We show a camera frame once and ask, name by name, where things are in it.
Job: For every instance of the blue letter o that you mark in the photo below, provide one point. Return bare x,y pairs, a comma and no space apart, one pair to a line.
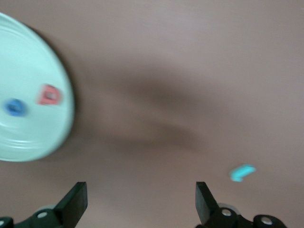
15,107

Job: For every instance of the pink letter d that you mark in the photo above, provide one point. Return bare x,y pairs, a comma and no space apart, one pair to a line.
50,95

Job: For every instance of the green plate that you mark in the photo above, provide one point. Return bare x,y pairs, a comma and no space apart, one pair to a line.
31,83

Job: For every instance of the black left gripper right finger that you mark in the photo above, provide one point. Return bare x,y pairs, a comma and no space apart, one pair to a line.
205,204

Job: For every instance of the teal letter l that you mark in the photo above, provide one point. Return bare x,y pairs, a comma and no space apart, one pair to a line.
242,172

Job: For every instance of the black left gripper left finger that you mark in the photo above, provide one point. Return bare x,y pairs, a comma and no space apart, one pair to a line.
76,204

